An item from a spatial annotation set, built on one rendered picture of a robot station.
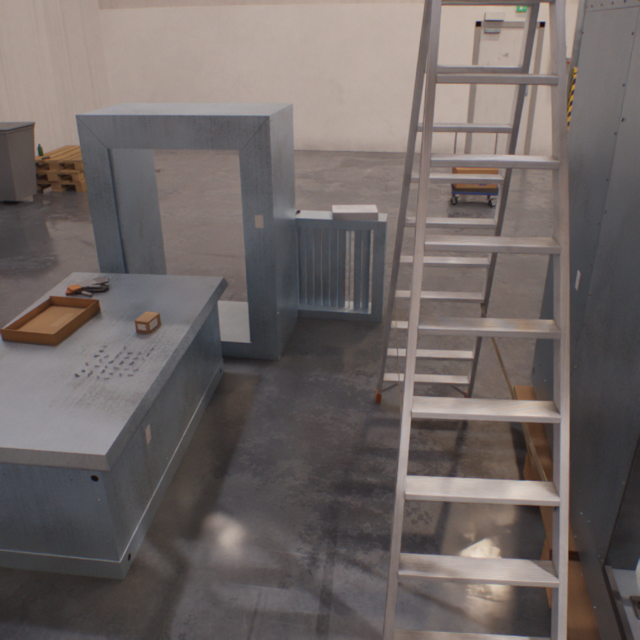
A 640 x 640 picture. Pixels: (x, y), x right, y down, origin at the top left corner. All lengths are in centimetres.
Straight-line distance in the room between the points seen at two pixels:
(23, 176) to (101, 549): 680
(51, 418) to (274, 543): 107
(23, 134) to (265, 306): 555
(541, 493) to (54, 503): 176
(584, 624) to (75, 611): 187
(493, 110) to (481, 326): 977
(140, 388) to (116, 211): 169
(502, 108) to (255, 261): 811
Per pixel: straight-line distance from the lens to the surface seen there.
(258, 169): 370
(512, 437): 353
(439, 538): 287
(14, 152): 877
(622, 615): 225
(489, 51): 1132
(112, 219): 413
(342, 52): 1139
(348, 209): 444
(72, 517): 264
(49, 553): 284
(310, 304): 476
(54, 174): 938
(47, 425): 257
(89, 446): 240
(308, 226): 445
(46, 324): 342
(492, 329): 174
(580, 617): 251
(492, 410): 177
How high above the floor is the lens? 200
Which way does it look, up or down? 25 degrees down
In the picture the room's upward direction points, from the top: straight up
